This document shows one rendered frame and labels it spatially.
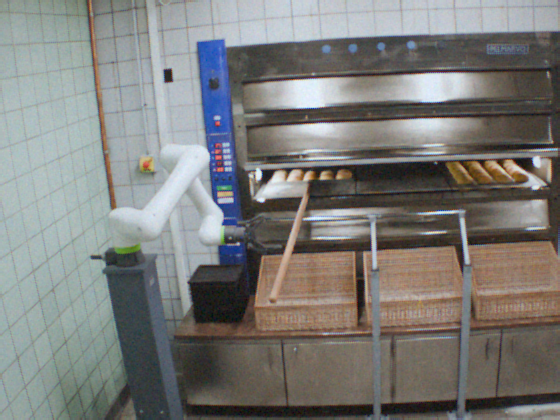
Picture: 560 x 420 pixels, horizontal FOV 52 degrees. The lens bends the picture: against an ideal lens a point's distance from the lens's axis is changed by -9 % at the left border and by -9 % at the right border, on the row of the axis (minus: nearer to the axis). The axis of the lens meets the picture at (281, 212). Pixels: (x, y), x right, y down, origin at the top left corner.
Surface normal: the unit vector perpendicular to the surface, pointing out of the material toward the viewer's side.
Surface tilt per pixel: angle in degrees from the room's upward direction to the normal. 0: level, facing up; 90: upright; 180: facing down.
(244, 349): 90
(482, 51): 90
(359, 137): 70
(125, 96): 90
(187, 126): 90
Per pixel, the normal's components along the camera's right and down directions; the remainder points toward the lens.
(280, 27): -0.12, 0.28
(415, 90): -0.14, -0.07
